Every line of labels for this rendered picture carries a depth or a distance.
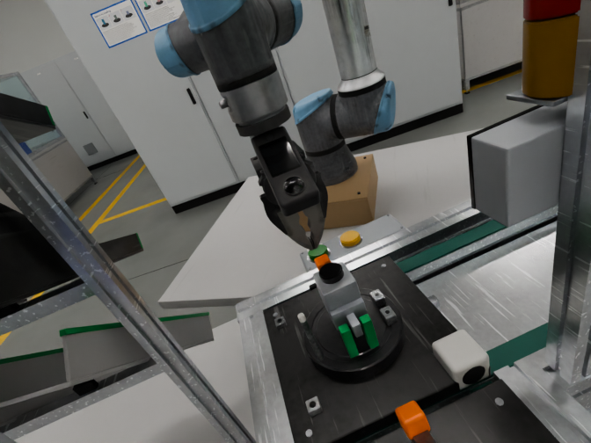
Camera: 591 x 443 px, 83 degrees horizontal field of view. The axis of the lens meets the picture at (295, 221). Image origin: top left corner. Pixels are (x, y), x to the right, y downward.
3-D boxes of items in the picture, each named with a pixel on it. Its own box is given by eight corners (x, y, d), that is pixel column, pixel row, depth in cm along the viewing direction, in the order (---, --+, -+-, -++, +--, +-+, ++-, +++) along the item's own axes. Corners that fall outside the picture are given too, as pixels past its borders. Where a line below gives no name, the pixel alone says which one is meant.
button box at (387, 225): (307, 273, 73) (298, 251, 70) (394, 235, 74) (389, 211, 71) (317, 294, 67) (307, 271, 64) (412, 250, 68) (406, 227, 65)
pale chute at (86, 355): (140, 362, 54) (135, 335, 56) (215, 339, 53) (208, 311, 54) (-70, 429, 27) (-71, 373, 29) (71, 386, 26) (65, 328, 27)
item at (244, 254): (251, 183, 146) (248, 177, 144) (485, 135, 112) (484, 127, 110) (163, 308, 91) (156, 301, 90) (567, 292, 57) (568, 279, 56)
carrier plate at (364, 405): (266, 319, 58) (262, 310, 57) (390, 263, 60) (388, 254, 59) (302, 467, 38) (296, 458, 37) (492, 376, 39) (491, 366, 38)
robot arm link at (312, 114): (311, 137, 102) (297, 92, 95) (353, 129, 96) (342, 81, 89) (297, 155, 93) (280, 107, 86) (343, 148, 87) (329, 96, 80)
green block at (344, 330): (347, 351, 43) (337, 326, 41) (355, 347, 43) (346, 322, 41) (351, 359, 42) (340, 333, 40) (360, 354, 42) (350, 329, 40)
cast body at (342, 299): (321, 299, 48) (306, 262, 44) (349, 286, 48) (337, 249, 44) (343, 344, 40) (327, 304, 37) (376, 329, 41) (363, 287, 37)
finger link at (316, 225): (322, 226, 56) (305, 178, 52) (334, 243, 51) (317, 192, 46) (305, 234, 56) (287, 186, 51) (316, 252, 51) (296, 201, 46)
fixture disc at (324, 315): (296, 319, 53) (292, 311, 52) (375, 283, 54) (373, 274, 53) (324, 398, 41) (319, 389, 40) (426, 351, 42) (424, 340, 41)
